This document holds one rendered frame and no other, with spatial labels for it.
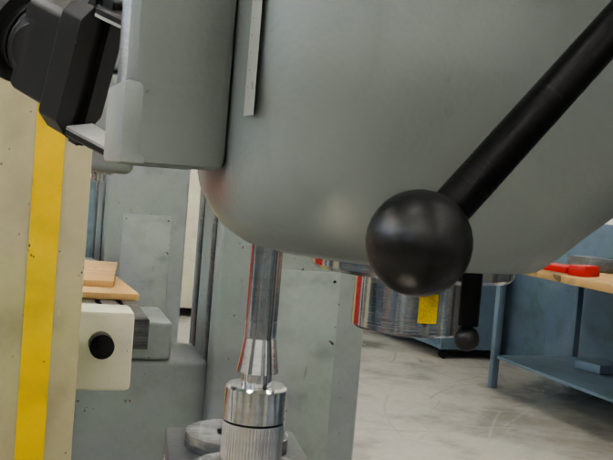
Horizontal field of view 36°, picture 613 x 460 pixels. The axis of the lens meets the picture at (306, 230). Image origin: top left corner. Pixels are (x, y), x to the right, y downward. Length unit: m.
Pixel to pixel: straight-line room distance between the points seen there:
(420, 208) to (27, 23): 0.63
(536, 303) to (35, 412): 6.00
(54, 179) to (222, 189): 1.73
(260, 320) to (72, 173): 1.41
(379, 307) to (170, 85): 0.12
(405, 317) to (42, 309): 1.76
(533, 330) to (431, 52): 7.52
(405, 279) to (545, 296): 7.43
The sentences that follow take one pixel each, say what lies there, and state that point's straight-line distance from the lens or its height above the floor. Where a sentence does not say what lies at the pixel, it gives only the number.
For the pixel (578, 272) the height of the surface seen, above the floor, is 0.91.
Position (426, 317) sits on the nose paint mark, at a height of 1.29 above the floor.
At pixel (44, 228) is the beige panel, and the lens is 2.09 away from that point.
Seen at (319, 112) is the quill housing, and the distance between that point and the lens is 0.31.
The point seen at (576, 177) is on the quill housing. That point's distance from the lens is 0.35.
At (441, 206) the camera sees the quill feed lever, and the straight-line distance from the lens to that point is 0.26.
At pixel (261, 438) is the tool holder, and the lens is 0.72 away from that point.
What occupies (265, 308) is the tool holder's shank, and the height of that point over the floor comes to 1.24.
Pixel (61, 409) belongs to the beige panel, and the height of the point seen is 0.80.
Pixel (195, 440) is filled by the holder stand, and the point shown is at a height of 1.12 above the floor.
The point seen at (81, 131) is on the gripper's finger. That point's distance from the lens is 0.84.
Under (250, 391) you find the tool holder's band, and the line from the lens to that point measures 0.71.
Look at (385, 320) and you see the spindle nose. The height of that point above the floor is 1.29.
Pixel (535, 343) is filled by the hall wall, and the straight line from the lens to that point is 7.78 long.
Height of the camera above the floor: 1.34
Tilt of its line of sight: 3 degrees down
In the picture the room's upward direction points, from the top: 5 degrees clockwise
